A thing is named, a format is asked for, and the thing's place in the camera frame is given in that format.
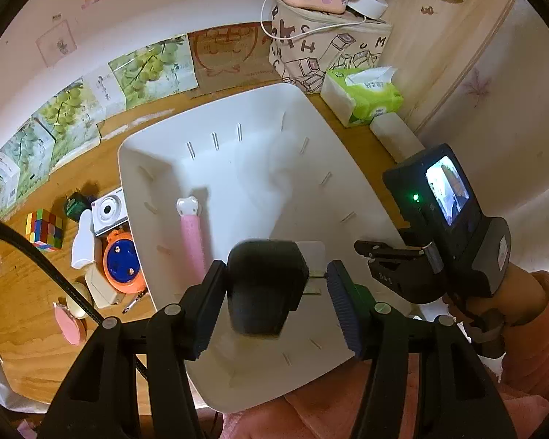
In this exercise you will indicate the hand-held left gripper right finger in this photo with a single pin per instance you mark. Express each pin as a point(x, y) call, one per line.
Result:
point(343, 311)

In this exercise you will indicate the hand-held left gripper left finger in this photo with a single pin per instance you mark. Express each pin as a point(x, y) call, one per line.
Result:
point(206, 311)

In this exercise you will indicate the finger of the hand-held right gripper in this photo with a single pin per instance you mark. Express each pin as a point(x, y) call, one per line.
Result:
point(389, 249)

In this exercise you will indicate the black charger plug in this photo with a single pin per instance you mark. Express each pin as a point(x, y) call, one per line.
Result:
point(260, 283)

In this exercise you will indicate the pink hair roller comb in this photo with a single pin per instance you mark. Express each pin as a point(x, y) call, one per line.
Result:
point(191, 242)

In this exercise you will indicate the orange round clip-on gadget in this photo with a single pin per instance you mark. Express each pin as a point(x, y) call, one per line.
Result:
point(121, 263)

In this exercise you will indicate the beige plastic case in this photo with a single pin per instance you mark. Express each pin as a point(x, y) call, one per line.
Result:
point(101, 290)

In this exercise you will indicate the gold round compact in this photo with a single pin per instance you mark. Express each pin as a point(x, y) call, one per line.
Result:
point(78, 302)

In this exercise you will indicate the pink heart-shaped case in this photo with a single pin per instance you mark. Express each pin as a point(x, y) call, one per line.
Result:
point(69, 324)

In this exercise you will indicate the white plastic scoop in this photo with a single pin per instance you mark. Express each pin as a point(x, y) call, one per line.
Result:
point(84, 247)

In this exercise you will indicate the white compact camera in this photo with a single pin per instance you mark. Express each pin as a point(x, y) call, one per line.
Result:
point(109, 212)

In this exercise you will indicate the white plastic storage bin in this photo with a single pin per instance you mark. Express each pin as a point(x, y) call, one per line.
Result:
point(256, 169)

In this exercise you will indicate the colourful puzzle cube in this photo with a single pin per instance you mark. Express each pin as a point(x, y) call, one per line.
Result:
point(45, 230)

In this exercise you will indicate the person's right forearm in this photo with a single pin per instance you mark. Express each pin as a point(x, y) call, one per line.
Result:
point(540, 352)

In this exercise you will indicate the person's right hand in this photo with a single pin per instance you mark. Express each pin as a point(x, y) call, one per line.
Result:
point(526, 297)

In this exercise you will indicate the pink fleece clothing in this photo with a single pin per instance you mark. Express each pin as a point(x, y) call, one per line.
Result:
point(320, 416)

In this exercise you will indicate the white oblong case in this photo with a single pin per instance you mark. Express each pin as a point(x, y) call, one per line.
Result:
point(398, 137)

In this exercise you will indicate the green tissue pack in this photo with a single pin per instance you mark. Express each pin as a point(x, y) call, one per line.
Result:
point(366, 96)

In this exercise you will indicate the dark green charger plug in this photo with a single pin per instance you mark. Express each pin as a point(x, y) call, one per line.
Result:
point(77, 207)

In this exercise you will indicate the printed fabric basket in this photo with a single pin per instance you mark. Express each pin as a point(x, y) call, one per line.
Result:
point(329, 50)

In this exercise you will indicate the white charger block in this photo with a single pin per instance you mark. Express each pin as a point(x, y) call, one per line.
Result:
point(368, 7)

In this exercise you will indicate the brown cardboard with drawing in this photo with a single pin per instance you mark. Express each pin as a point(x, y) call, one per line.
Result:
point(231, 57)

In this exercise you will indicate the clear square wall sticker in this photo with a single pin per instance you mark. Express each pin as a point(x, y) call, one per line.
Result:
point(56, 43)

